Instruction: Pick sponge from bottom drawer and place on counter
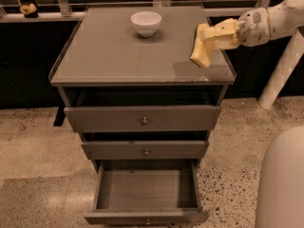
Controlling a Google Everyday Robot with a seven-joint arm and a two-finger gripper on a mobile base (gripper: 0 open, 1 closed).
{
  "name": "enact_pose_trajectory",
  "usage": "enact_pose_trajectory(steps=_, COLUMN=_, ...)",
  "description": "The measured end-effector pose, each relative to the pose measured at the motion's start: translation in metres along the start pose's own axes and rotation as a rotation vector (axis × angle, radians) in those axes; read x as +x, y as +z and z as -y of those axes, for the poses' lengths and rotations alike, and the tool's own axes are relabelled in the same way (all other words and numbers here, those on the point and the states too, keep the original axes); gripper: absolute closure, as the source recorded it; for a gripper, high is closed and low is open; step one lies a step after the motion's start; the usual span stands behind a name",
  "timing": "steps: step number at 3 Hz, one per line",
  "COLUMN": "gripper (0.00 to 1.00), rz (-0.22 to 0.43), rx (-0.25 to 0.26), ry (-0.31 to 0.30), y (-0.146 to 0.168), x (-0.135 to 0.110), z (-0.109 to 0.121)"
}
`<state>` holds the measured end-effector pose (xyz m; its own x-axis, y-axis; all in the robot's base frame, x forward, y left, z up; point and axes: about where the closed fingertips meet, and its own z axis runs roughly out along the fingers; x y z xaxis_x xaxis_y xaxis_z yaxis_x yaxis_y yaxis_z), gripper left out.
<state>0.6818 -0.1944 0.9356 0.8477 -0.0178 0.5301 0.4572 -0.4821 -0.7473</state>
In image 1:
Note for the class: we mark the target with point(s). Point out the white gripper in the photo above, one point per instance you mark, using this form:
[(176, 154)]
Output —
[(254, 27)]

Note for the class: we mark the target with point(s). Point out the yellow sponge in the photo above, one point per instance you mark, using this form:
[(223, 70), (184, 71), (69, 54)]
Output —
[(202, 50)]

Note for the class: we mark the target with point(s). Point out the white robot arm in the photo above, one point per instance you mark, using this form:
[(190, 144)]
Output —
[(280, 199)]

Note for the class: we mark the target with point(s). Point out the grey wooden drawer cabinet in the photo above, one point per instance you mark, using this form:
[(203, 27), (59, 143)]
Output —
[(107, 63)]

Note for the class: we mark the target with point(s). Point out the grey top drawer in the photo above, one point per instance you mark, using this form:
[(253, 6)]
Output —
[(142, 118)]

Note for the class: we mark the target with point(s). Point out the grey drawer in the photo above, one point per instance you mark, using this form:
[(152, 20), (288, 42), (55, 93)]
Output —
[(145, 145), (148, 192), (142, 118)]

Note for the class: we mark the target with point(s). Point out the grey middle drawer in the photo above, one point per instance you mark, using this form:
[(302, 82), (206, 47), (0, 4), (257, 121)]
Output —
[(145, 145)]

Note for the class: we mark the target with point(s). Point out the grey bottom drawer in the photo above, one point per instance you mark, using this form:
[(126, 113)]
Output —
[(148, 192)]

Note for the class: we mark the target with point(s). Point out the white ceramic bowl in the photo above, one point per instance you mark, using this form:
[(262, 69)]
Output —
[(146, 23)]

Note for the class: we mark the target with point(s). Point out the small yellow black object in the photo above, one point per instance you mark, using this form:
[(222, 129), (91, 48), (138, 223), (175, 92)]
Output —
[(29, 10)]

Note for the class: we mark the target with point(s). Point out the white diagonal post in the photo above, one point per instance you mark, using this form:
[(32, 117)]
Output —
[(283, 70)]

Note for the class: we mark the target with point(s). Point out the metal railing frame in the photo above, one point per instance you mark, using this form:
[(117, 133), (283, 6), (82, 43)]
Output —
[(47, 15)]

